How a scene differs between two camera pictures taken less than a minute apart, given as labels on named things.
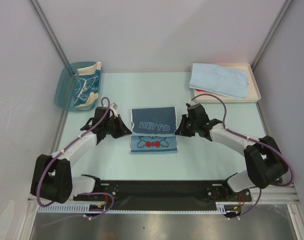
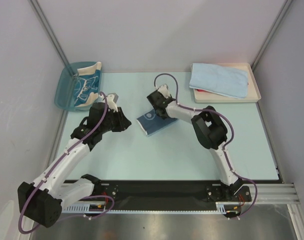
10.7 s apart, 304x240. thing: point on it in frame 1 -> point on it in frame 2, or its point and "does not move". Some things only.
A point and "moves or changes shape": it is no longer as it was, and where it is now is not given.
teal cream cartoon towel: [86, 85] does not move
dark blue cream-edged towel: [153, 130] moves or changes shape
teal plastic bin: [64, 87] does not move
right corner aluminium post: [284, 7] does not move
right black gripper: [189, 126] -> [156, 100]
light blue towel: [219, 78] does not move
